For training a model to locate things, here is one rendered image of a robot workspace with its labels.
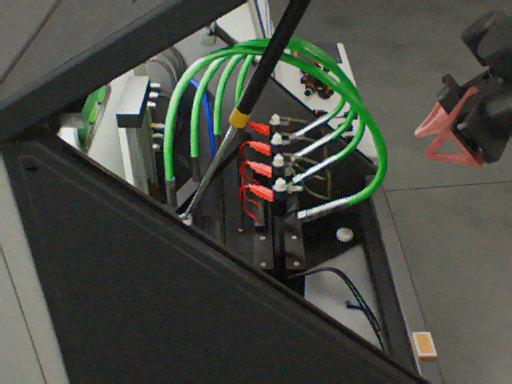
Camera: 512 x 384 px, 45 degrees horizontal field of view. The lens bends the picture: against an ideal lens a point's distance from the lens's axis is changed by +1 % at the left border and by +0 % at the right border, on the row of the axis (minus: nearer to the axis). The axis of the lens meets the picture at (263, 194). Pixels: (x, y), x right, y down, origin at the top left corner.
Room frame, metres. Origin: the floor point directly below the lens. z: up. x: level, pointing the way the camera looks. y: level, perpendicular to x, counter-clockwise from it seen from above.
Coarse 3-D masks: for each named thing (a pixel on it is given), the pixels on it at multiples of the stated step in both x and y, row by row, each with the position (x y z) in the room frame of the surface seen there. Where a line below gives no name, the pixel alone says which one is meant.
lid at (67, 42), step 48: (96, 0) 0.73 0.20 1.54; (144, 0) 0.59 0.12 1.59; (192, 0) 0.54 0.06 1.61; (240, 0) 0.54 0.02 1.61; (48, 48) 0.64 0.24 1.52; (96, 48) 0.54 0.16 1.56; (144, 48) 0.54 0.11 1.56; (0, 96) 0.56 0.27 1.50; (48, 96) 0.54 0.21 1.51; (0, 144) 0.54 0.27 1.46
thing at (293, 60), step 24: (240, 48) 0.85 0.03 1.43; (264, 48) 0.84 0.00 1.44; (192, 72) 0.88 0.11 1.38; (312, 72) 0.81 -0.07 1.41; (168, 120) 0.90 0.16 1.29; (168, 144) 0.90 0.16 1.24; (384, 144) 0.77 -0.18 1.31; (168, 168) 0.90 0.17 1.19; (384, 168) 0.77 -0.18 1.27; (360, 192) 0.78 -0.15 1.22
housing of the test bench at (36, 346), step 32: (0, 0) 0.85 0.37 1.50; (32, 0) 0.85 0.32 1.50; (0, 32) 0.74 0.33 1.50; (32, 32) 0.74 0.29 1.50; (0, 64) 0.64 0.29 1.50; (0, 160) 0.56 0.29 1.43; (0, 192) 0.56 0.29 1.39; (0, 224) 0.56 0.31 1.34; (0, 256) 0.56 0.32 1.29; (32, 256) 0.56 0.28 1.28; (0, 288) 0.56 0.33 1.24; (32, 288) 0.56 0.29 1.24; (0, 320) 0.56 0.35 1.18; (32, 320) 0.56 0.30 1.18; (0, 352) 0.56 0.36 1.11; (32, 352) 0.56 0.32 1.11
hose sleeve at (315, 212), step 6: (324, 204) 0.81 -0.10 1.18; (330, 204) 0.80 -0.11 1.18; (336, 204) 0.79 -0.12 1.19; (342, 204) 0.79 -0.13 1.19; (312, 210) 0.81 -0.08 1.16; (318, 210) 0.80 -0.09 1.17; (324, 210) 0.80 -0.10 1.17; (330, 210) 0.79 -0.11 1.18; (336, 210) 0.79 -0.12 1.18; (312, 216) 0.80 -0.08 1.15; (318, 216) 0.80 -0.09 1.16
